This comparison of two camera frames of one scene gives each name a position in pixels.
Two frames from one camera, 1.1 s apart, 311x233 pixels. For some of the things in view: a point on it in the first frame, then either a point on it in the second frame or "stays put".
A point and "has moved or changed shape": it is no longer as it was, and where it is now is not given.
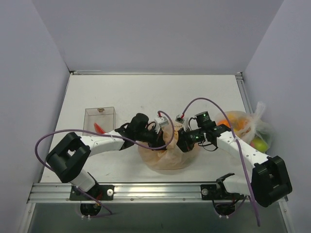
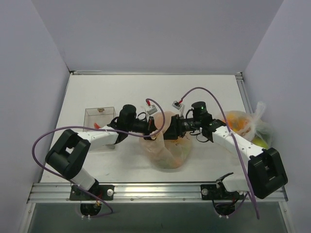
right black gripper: [182, 141] to [175, 125]
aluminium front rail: [135, 192] stays put
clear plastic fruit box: [105, 116] stays put
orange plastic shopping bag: [172, 158] has moved or changed shape
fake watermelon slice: [98, 129] stays put
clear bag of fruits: [253, 128] stays put
